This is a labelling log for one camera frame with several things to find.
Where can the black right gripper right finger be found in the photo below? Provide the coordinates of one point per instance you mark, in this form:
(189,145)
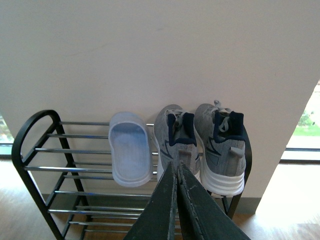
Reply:
(199,215)

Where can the white slide sandal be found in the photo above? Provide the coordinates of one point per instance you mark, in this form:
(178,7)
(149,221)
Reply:
(129,140)

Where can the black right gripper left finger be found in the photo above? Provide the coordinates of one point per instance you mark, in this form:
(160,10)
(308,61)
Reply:
(157,221)

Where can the grey knit sneaker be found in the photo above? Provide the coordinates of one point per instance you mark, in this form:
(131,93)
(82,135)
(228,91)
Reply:
(221,133)
(175,140)

